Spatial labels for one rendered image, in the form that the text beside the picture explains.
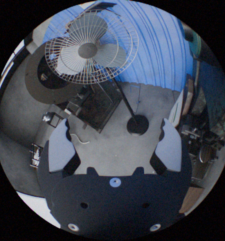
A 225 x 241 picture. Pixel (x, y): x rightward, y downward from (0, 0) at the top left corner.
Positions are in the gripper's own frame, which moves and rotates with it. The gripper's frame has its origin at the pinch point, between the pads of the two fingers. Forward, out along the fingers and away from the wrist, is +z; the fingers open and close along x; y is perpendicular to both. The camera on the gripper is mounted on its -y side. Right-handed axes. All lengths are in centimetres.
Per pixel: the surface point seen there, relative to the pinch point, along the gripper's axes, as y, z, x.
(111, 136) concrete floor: 100, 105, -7
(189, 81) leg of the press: -9, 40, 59
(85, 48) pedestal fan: -20.2, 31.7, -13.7
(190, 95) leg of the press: 2, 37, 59
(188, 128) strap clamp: 22, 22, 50
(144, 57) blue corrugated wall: -39, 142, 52
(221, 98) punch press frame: -7.5, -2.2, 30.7
